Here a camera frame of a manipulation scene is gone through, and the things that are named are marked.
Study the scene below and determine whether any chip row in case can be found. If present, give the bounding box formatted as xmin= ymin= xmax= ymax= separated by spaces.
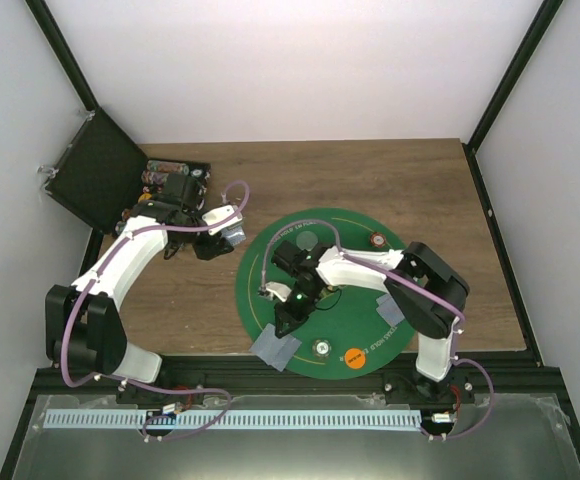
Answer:
xmin=146 ymin=159 xmax=189 ymax=175
xmin=141 ymin=170 xmax=170 ymax=186

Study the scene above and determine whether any clear dealer button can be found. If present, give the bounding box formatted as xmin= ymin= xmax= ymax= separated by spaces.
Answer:
xmin=295 ymin=230 xmax=319 ymax=251

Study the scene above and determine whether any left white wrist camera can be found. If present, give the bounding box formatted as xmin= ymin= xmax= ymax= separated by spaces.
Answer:
xmin=201 ymin=204 xmax=243 ymax=235

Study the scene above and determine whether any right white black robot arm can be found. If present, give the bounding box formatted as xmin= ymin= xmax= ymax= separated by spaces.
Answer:
xmin=259 ymin=241 xmax=470 ymax=403

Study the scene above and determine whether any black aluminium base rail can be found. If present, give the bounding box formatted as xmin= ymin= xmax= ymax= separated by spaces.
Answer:
xmin=29 ymin=352 xmax=568 ymax=407

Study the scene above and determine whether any black poker chip case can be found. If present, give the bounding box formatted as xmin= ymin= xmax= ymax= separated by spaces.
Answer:
xmin=45 ymin=108 xmax=211 ymax=235

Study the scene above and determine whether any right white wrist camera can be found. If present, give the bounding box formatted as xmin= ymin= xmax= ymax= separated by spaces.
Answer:
xmin=258 ymin=281 xmax=292 ymax=302

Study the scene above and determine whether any chip row top in case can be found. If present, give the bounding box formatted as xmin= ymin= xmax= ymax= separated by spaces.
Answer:
xmin=146 ymin=159 xmax=189 ymax=175

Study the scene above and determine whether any light blue slotted cable duct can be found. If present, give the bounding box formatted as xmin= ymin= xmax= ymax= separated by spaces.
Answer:
xmin=42 ymin=409 xmax=422 ymax=432

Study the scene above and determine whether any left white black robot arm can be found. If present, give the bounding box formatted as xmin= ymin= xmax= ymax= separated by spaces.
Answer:
xmin=45 ymin=175 xmax=250 ymax=404

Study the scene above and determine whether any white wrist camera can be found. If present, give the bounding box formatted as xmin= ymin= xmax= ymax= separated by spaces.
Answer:
xmin=201 ymin=204 xmax=243 ymax=235
xmin=258 ymin=281 xmax=292 ymax=302

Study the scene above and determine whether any orange big blind button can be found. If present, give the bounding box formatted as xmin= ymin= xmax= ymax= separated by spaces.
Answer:
xmin=343 ymin=347 xmax=366 ymax=370

